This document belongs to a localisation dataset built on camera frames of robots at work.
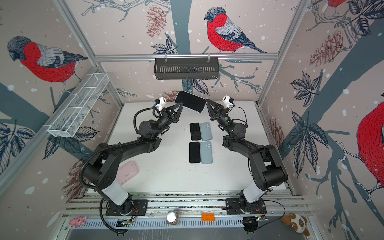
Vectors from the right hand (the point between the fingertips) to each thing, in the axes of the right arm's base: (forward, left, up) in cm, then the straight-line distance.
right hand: (206, 103), depth 67 cm
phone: (-6, +6, -39) cm, 40 cm away
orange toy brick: (-39, -2, -38) cm, 55 cm away
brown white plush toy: (-40, -43, -37) cm, 69 cm away
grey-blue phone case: (+11, -1, -40) cm, 41 cm away
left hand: (-2, +10, +1) cm, 10 cm away
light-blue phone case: (-4, -1, -41) cm, 41 cm away
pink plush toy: (-44, +59, -36) cm, 82 cm away
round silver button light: (-41, +14, -28) cm, 52 cm away
